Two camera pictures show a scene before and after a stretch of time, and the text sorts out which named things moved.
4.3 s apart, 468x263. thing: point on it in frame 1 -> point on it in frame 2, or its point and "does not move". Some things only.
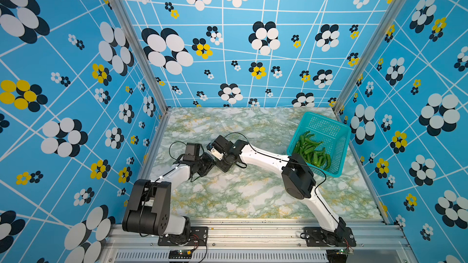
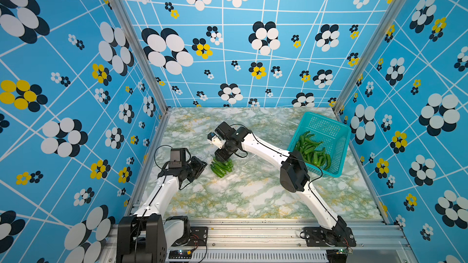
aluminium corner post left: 136,36 does not move
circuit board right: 339,255 does not move
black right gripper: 223,168 -> 220,154
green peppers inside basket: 307,148 does not move
